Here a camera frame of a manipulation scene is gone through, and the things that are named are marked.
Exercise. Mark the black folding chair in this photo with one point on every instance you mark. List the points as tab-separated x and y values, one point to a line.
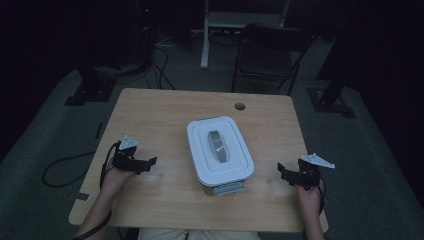
266	60

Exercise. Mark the grey tape piece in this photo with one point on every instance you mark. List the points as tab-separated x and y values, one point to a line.
82	196

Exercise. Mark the white metal stand frame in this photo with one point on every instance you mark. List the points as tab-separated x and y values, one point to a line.
233	20

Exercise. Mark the black stand base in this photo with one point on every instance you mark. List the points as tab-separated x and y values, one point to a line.
90	91
331	103

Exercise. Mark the clear plastic storage box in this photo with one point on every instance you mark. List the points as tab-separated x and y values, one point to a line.
230	188

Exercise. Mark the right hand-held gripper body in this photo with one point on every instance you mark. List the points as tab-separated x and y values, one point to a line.
310	173

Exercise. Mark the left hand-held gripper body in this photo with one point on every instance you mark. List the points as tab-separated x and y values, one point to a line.
125	160

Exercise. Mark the white box lid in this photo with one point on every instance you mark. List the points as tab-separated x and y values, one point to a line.
216	150

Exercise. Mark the person's left hand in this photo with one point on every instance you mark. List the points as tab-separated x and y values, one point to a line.
115	178

